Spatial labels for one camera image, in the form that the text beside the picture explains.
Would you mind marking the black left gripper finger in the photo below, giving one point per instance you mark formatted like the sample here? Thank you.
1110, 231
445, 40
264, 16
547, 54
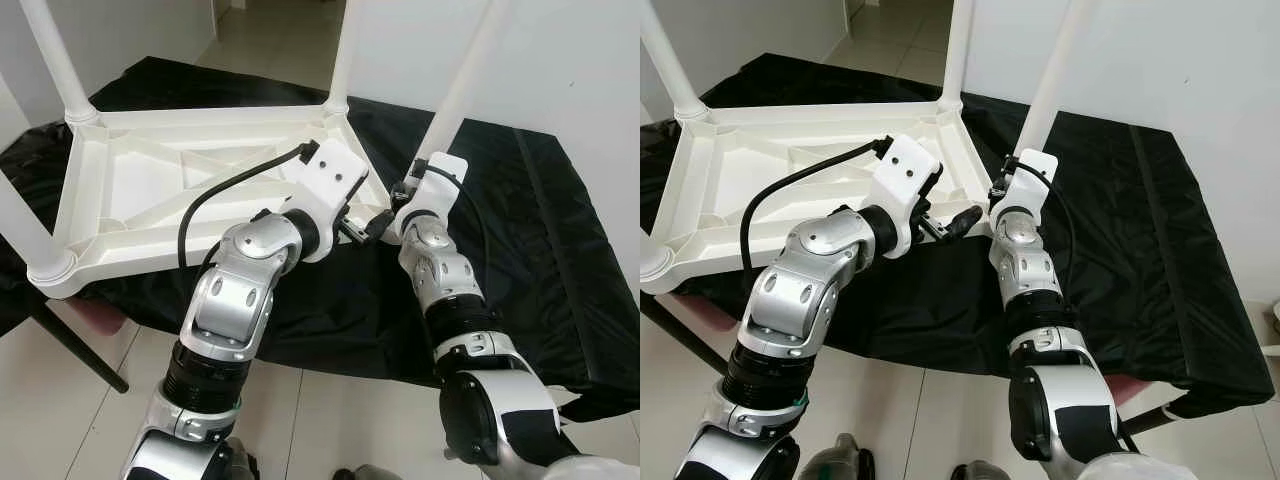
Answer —
378, 226
962, 222

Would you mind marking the white plastic table leg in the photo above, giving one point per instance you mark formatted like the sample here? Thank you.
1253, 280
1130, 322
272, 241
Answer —
343, 55
30, 220
60, 60
650, 250
675, 60
957, 55
465, 80
1055, 75

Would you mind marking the white plastic table top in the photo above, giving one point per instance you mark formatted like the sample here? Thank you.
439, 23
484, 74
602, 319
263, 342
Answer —
740, 175
130, 180

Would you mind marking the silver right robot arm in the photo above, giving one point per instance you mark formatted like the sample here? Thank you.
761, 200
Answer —
445, 280
1030, 275

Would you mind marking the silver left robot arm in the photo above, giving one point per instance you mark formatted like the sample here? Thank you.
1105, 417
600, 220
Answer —
800, 300
235, 300

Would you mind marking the black table cloth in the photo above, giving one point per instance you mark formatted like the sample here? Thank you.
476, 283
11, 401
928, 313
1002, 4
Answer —
520, 250
1150, 250

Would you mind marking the robot right leg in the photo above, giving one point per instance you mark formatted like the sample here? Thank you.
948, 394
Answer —
365, 473
980, 471

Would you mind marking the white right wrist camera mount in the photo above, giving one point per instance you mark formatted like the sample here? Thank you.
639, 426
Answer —
435, 185
1030, 180

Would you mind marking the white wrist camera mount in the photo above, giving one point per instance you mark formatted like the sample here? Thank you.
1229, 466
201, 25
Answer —
325, 185
435, 185
905, 180
1030, 180

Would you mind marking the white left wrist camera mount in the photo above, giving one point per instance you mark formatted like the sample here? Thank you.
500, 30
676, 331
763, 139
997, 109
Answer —
325, 185
905, 180

